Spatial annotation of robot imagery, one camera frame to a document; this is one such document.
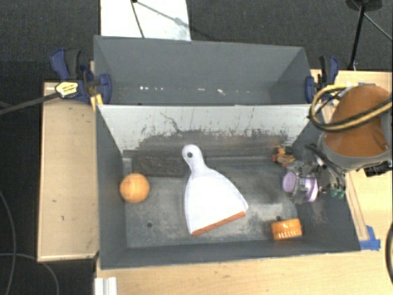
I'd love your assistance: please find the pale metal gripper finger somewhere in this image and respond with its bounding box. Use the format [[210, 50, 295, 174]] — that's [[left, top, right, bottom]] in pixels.
[[290, 161, 308, 178], [290, 189, 310, 205]]

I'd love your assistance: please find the purple plastic cup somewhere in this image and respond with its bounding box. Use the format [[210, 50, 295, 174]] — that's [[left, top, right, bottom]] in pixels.
[[282, 170, 319, 203]]

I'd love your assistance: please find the small orange and black toy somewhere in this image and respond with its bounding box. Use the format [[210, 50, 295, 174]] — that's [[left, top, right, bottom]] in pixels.
[[271, 145, 296, 167]]

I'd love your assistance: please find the orange ribbed round lid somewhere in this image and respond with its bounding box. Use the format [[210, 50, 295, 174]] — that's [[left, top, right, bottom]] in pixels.
[[270, 217, 303, 242]]

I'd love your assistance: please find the white dustpan with orange edge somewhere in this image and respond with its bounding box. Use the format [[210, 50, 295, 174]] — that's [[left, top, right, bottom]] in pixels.
[[181, 144, 249, 237]]

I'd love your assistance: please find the grey metal bin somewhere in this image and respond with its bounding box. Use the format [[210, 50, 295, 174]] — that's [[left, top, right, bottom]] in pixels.
[[93, 34, 362, 270]]

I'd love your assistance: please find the orange ball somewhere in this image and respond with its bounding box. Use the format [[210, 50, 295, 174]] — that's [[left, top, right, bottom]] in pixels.
[[119, 172, 151, 204]]

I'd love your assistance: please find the pale wood board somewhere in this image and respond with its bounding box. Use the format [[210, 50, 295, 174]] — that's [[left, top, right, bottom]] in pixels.
[[36, 81, 101, 262]]

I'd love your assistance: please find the black cylinder on white bracket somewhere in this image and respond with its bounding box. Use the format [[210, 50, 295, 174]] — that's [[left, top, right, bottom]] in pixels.
[[364, 161, 392, 178]]

